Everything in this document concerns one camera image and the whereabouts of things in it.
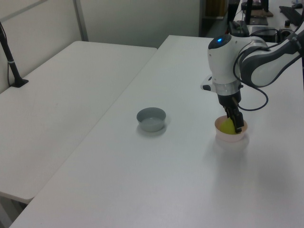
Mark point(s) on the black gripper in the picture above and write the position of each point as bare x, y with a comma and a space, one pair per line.
228, 101

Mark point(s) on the green pear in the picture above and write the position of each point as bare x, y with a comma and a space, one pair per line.
226, 127

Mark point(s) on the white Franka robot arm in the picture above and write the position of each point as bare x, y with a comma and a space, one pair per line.
261, 64

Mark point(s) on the pink plastic bowl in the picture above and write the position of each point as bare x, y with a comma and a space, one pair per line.
228, 138

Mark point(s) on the grey plastic bowl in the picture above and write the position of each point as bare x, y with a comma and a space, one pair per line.
150, 123

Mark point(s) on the black monitor stand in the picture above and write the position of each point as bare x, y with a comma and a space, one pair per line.
255, 20

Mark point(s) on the small black red device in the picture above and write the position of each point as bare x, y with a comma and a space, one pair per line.
287, 23

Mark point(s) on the yellow background panel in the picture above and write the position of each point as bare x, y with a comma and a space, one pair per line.
215, 8

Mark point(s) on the black keyboard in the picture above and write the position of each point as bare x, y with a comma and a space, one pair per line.
293, 14

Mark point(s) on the white side table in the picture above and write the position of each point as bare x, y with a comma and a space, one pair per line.
59, 107

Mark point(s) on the grey partition post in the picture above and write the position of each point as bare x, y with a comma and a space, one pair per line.
80, 21

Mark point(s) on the black camera stand pole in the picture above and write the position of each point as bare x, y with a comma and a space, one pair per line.
10, 61

